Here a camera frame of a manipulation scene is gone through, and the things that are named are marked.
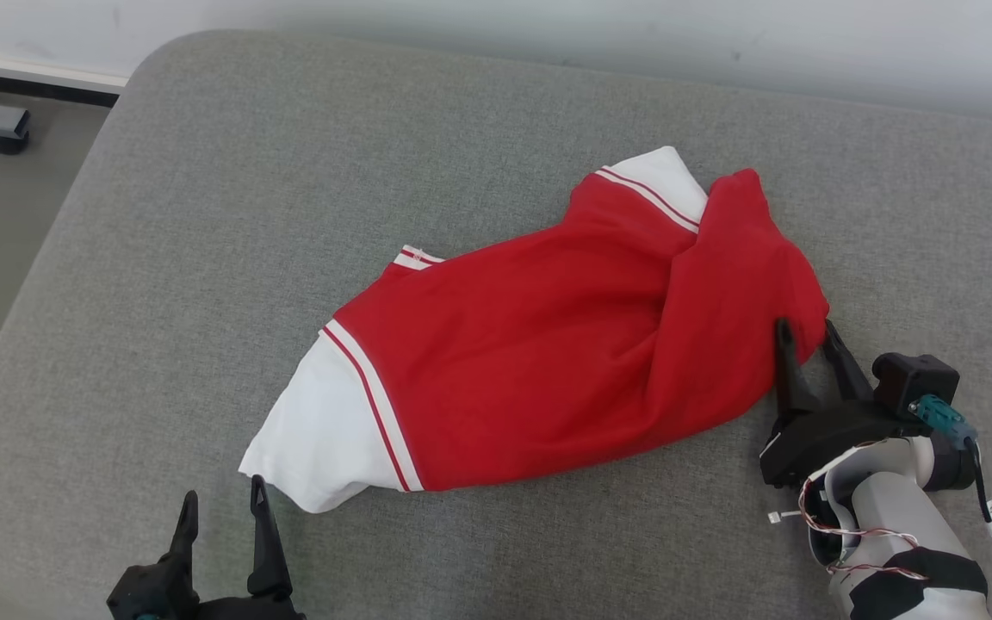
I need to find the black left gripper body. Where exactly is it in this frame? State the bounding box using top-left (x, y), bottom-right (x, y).
top-left (106, 563), bottom-right (307, 620)

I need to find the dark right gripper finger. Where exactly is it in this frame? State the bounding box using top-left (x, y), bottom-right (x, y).
top-left (822, 319), bottom-right (875, 405)
top-left (773, 318), bottom-right (821, 419)

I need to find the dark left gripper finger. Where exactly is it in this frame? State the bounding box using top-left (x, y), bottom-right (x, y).
top-left (169, 490), bottom-right (202, 596)
top-left (246, 474), bottom-right (293, 598)

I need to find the grey fabric sofa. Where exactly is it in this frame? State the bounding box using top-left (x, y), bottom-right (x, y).
top-left (0, 30), bottom-right (992, 620)

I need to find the teal right camera connector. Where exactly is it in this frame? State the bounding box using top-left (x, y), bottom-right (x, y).
top-left (908, 395), bottom-right (978, 450)

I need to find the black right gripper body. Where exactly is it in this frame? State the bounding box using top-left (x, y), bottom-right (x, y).
top-left (758, 397), bottom-right (911, 491)

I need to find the red white short-sleeve shirt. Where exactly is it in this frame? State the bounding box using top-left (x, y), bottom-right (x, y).
top-left (239, 146), bottom-right (831, 515)

